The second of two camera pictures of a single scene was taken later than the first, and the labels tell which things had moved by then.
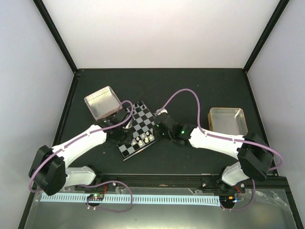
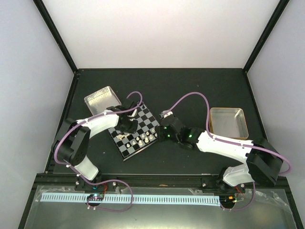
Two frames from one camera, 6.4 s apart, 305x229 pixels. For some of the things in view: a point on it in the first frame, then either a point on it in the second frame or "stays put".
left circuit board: x=95 y=197 stays put
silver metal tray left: x=103 y=103 stays put
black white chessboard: x=143 y=133 stays put
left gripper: x=127 y=141 -> x=132 y=130
